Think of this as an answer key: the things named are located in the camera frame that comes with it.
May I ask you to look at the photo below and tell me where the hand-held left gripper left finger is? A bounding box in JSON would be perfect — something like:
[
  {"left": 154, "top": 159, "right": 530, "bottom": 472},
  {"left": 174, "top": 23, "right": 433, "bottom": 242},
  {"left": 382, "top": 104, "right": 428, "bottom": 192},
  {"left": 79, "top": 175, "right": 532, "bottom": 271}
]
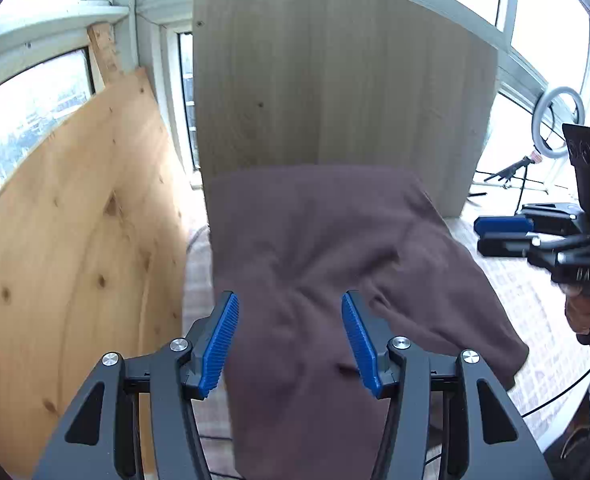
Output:
[{"left": 32, "top": 290, "right": 240, "bottom": 480}]

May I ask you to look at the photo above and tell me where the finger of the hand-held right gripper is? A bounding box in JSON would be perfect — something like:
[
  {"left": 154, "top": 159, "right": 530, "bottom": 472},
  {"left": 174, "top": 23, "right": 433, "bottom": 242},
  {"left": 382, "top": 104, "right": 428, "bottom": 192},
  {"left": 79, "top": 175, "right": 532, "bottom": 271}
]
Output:
[
  {"left": 475, "top": 202, "right": 583, "bottom": 237},
  {"left": 476, "top": 233, "right": 590, "bottom": 260}
]

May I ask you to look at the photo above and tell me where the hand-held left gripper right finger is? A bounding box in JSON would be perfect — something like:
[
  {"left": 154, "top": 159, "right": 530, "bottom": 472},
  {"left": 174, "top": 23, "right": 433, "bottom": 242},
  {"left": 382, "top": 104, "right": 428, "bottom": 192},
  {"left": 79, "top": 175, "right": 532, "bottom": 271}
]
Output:
[{"left": 341, "top": 289, "right": 556, "bottom": 480}]

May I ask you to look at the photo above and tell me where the brown shirt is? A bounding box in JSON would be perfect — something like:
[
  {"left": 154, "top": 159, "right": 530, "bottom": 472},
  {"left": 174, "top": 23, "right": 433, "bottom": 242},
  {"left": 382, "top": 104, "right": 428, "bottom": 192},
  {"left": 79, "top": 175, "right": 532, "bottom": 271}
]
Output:
[{"left": 202, "top": 164, "right": 532, "bottom": 480}]

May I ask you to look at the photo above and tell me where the person's right hand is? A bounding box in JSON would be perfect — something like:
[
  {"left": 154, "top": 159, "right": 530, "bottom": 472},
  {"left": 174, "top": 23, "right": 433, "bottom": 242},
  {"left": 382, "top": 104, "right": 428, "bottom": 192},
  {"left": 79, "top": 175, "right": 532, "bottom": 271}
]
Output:
[{"left": 564, "top": 282, "right": 590, "bottom": 337}]

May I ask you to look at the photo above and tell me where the small black stand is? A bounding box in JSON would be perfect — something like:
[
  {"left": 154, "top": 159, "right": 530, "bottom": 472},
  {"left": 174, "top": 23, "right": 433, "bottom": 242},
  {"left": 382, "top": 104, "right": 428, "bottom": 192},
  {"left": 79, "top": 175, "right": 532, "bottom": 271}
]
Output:
[{"left": 474, "top": 154, "right": 552, "bottom": 197}]

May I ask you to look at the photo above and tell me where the pink plaid blanket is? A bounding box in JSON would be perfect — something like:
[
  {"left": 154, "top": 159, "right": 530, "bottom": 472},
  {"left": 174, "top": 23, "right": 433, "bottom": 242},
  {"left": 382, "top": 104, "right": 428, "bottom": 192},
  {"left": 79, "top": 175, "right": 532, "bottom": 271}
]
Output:
[{"left": 182, "top": 214, "right": 590, "bottom": 480}]

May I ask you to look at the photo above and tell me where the plywood board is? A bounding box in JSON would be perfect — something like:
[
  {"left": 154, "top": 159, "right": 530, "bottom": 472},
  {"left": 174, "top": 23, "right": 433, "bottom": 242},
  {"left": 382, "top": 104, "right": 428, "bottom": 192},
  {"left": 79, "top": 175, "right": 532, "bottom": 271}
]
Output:
[{"left": 0, "top": 66, "right": 196, "bottom": 479}]

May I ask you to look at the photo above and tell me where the black zippered jacket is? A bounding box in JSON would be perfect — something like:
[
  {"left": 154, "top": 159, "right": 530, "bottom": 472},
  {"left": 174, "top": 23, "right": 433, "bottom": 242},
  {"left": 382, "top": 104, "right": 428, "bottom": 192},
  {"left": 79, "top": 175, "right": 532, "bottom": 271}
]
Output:
[{"left": 540, "top": 370, "right": 590, "bottom": 480}]

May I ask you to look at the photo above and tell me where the grey wooden panel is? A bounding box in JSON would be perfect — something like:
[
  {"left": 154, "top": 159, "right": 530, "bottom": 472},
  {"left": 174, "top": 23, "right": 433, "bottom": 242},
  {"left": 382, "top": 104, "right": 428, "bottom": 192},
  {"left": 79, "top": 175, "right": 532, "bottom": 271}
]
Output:
[{"left": 192, "top": 0, "right": 502, "bottom": 219}]

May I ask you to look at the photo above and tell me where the large bay window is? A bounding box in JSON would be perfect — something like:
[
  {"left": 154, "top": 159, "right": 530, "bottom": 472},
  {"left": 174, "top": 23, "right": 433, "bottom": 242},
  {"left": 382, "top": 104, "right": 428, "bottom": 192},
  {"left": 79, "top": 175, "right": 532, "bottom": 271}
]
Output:
[{"left": 0, "top": 0, "right": 590, "bottom": 198}]

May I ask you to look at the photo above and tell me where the narrow wooden strip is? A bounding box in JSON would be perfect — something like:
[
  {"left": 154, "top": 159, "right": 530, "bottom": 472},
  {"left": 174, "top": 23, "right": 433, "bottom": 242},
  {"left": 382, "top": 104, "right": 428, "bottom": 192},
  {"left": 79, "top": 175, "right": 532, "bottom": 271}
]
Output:
[{"left": 86, "top": 21, "right": 126, "bottom": 97}]

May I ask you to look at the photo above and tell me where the ring light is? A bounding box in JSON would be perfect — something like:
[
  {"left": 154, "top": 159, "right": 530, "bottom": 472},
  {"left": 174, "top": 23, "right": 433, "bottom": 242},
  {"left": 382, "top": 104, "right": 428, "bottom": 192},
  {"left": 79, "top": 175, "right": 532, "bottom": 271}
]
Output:
[{"left": 539, "top": 86, "right": 586, "bottom": 162}]

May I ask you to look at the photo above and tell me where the black cable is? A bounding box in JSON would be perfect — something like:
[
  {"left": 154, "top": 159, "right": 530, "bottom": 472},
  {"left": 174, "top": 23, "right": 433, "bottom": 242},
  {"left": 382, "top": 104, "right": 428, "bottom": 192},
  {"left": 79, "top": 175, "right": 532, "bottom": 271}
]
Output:
[{"left": 519, "top": 362, "right": 590, "bottom": 419}]

